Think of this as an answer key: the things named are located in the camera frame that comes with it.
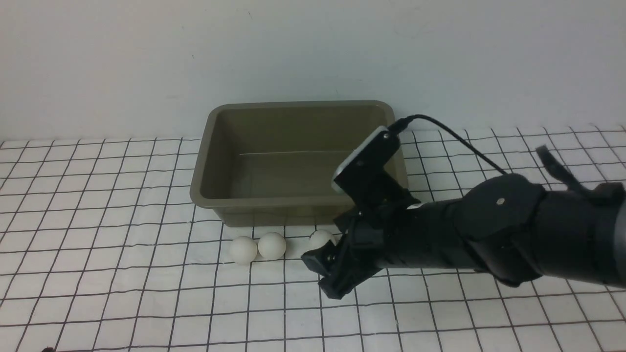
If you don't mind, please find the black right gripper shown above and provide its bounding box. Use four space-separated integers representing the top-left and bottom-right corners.
300 198 470 299

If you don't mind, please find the white ping-pong ball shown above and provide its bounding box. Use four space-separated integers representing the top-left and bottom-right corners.
257 232 287 261
229 236 258 265
309 229 337 250

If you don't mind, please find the olive green plastic bin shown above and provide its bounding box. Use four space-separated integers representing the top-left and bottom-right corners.
190 100 396 227

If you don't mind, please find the white grid-pattern tablecloth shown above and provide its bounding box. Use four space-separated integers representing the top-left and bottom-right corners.
0 137 626 352

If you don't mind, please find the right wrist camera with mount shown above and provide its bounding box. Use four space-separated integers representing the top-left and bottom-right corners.
331 126 400 198

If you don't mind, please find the black right camera cable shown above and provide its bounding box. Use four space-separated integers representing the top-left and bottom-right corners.
389 114 509 176

